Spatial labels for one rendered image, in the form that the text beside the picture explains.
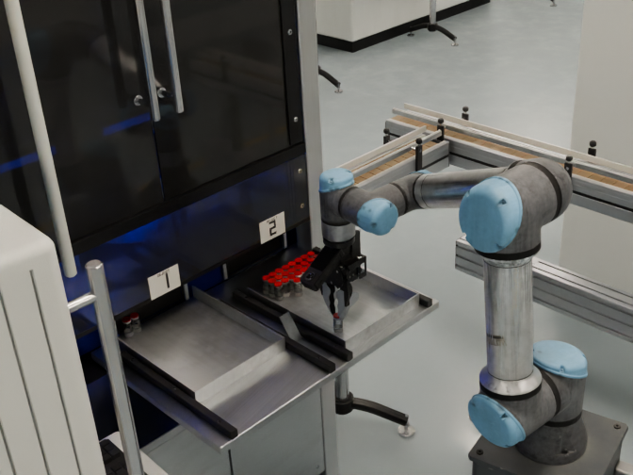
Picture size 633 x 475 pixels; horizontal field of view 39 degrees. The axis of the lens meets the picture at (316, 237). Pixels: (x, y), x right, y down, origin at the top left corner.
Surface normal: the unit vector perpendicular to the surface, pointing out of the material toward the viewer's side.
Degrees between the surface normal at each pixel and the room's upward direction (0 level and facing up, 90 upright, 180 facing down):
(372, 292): 0
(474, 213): 82
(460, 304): 0
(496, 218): 83
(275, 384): 0
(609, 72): 90
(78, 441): 90
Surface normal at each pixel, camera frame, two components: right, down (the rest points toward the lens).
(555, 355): 0.05, -0.91
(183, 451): 0.71, 0.32
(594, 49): -0.71, 0.37
